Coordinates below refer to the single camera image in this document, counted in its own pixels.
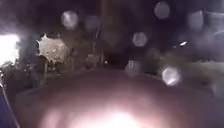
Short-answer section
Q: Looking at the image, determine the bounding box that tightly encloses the brightly lit building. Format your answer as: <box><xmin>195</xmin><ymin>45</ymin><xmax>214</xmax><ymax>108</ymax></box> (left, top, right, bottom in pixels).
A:
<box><xmin>0</xmin><ymin>33</ymin><xmax>20</xmax><ymax>66</ymax></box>

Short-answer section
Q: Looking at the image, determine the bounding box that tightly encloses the dark asphalt path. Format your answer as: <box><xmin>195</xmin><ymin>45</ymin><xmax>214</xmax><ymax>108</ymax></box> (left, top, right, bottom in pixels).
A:
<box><xmin>14</xmin><ymin>68</ymin><xmax>224</xmax><ymax>128</ymax></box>

